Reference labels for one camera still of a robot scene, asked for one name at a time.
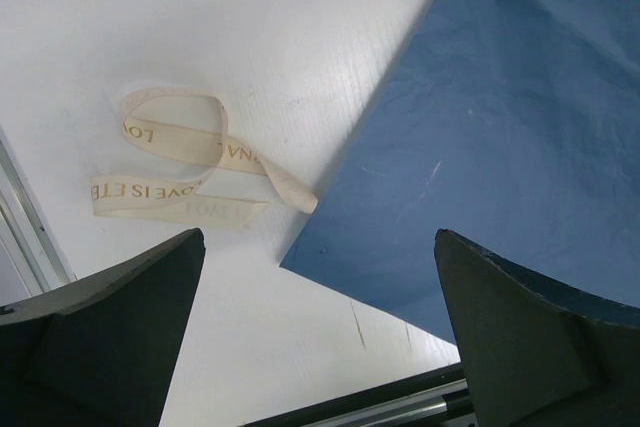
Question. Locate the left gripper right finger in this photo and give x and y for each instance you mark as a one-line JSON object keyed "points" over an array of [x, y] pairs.
{"points": [[536, 351]]}

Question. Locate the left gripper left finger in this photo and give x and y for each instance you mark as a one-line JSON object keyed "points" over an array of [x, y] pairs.
{"points": [[101, 351]]}

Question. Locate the blue wrapping paper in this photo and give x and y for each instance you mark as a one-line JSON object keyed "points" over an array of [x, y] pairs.
{"points": [[512, 122]]}

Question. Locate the cream printed ribbon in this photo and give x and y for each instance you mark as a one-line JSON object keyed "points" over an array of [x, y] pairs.
{"points": [[125, 196]]}

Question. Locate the aluminium frame rail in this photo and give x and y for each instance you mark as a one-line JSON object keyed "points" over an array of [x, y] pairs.
{"points": [[436, 398]]}

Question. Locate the left aluminium frame post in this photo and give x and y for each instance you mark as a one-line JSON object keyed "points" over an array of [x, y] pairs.
{"points": [[32, 262]]}

